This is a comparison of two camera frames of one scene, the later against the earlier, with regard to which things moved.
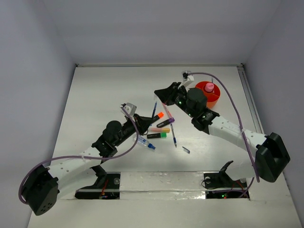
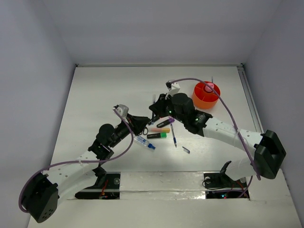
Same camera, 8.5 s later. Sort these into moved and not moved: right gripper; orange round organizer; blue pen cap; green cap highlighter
Moved: right gripper
Not moved: green cap highlighter; orange round organizer; blue pen cap
